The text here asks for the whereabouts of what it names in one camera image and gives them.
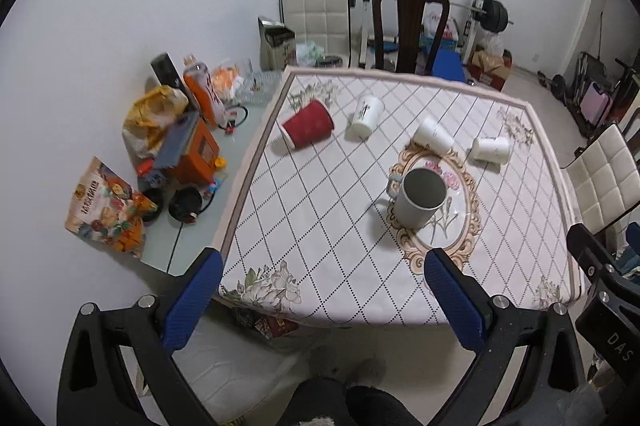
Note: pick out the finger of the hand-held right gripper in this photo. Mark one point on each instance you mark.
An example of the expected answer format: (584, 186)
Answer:
(590, 248)

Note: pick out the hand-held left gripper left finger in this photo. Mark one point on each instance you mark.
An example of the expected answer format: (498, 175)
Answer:
(192, 303)

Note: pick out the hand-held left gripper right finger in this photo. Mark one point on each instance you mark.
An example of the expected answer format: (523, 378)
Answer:
(452, 301)

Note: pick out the white paper cup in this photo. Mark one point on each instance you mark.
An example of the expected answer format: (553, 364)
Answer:
(433, 135)
(491, 149)

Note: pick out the white printed mug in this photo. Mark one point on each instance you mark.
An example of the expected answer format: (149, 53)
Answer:
(365, 117)

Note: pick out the red paper cup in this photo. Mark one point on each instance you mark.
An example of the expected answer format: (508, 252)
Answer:
(307, 125)

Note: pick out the white quilted leather chair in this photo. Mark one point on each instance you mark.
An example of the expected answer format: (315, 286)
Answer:
(605, 178)
(316, 22)

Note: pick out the dark red box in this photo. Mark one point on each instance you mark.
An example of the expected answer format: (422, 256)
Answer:
(272, 325)

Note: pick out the white chair seat cushion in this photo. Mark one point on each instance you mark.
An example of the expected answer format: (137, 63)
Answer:
(240, 373)

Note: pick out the black round tin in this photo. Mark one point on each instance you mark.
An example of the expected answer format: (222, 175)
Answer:
(151, 202)
(186, 205)

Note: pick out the grey mug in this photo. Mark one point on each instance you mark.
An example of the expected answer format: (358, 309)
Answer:
(417, 198)

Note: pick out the colourful snack bag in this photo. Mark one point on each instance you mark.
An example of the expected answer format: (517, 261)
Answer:
(107, 208)

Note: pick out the person's legs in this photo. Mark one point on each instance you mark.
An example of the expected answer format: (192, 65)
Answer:
(350, 401)

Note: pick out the pink suitcase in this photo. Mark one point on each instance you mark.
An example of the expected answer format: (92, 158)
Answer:
(596, 104)

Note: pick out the floral diamond-pattern tablecloth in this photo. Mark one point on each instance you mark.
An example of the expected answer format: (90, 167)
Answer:
(320, 226)

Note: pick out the orange box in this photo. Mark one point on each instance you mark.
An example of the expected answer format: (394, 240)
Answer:
(196, 154)

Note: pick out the grey blue book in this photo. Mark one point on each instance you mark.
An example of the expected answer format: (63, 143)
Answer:
(177, 140)

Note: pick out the black floor weight plate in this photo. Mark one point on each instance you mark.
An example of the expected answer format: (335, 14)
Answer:
(557, 85)

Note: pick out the black folding trolley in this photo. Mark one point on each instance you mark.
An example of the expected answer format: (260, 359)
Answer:
(612, 81)

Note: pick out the yellow plastic bag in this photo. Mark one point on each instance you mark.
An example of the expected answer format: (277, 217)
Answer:
(150, 119)

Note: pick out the cardboard box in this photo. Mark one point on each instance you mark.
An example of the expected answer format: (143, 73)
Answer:
(492, 74)

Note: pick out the orange drink bottle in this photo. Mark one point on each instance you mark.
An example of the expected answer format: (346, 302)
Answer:
(201, 94)

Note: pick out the orange snack packet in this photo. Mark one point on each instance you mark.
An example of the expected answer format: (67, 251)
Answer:
(225, 82)

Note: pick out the black cylinder container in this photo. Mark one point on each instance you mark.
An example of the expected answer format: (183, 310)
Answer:
(166, 74)

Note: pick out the blue bench pad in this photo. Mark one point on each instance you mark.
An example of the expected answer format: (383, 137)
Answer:
(448, 65)

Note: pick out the black barbell plate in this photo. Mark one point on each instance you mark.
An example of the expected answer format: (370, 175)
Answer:
(496, 14)

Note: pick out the green white plastic bag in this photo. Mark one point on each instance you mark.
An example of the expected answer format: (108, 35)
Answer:
(310, 52)

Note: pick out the dark wooden chair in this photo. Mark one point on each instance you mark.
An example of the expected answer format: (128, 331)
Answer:
(410, 26)

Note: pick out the white weight rack post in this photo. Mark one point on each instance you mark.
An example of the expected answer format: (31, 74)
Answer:
(475, 19)
(367, 6)

